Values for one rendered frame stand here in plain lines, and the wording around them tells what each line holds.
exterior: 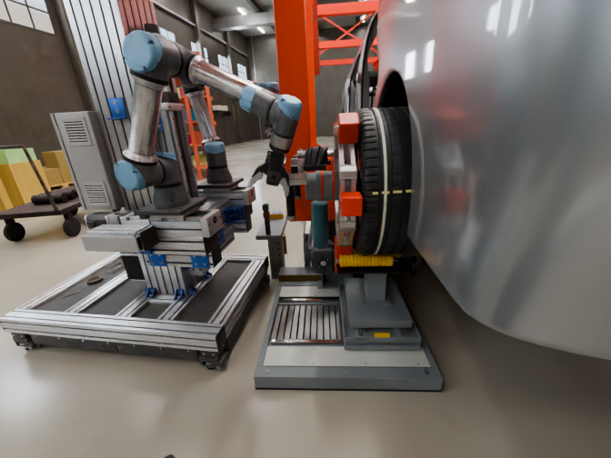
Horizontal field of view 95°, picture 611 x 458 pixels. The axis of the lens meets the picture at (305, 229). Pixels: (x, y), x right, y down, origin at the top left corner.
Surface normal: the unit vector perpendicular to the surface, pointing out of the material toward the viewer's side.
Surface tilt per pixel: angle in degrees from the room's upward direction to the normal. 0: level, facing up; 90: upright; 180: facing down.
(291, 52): 90
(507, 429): 0
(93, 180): 90
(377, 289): 90
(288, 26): 90
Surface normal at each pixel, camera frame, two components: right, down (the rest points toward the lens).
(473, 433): -0.05, -0.93
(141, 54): -0.20, 0.25
